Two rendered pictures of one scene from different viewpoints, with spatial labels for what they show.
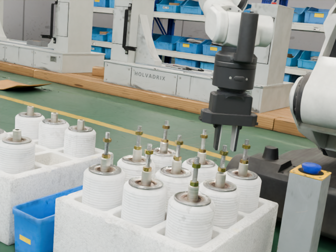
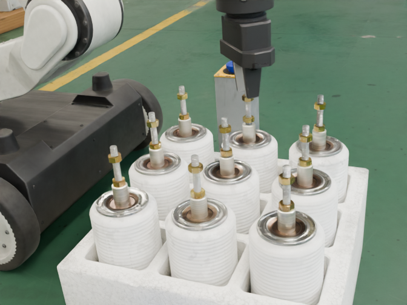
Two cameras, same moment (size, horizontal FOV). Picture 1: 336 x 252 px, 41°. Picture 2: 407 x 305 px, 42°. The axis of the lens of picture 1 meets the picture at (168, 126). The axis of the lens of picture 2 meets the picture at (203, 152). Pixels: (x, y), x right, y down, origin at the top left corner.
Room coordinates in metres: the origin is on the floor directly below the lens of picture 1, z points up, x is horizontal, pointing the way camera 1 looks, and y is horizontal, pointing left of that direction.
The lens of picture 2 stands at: (1.19, 0.65, 0.64)
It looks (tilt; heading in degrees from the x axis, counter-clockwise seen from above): 27 degrees down; 260
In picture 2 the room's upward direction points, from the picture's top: 4 degrees counter-clockwise
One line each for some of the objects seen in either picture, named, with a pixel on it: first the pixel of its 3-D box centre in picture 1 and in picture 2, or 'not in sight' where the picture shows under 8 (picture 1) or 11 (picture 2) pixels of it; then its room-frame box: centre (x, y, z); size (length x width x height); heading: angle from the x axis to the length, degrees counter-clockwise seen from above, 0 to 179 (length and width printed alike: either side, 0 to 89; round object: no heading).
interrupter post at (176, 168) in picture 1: (176, 167); (226, 164); (1.03, -0.03, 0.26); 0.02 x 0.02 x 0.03
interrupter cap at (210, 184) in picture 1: (219, 185); (249, 139); (0.97, -0.13, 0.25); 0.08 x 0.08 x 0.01
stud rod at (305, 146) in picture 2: (148, 160); (305, 150); (0.93, 0.03, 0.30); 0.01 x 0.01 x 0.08
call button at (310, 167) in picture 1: (311, 169); (236, 67); (0.94, -0.31, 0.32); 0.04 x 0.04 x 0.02
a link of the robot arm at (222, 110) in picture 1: (231, 95); (243, 19); (0.97, -0.13, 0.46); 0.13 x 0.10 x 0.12; 98
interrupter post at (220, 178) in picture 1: (220, 180); (249, 132); (0.97, -0.13, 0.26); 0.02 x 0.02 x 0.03
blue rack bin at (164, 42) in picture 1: (172, 42); not in sight; (7.01, 0.06, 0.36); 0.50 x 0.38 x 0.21; 146
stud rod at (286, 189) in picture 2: (106, 148); (286, 193); (1.00, 0.13, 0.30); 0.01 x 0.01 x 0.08
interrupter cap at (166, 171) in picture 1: (175, 172); (227, 172); (1.03, -0.03, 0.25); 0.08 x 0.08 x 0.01
